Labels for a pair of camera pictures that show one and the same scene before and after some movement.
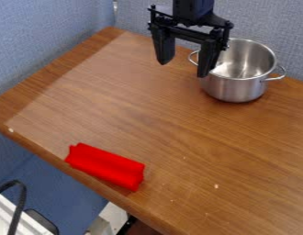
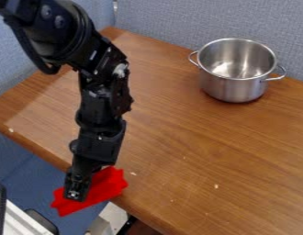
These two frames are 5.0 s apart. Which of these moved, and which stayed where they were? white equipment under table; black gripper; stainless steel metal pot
Moved: black gripper
Stayed: stainless steel metal pot; white equipment under table
